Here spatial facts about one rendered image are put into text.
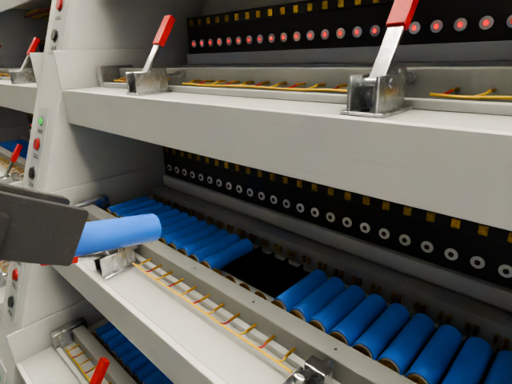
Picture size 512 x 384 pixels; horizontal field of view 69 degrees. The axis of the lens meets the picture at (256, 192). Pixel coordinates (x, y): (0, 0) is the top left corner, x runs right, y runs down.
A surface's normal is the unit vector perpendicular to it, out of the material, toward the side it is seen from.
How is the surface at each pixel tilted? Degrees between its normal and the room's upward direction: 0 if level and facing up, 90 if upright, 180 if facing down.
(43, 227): 90
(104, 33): 90
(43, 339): 90
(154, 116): 111
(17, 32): 90
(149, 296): 21
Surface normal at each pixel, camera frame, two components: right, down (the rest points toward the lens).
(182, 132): -0.69, 0.27
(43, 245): 0.70, 0.22
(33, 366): -0.04, -0.94
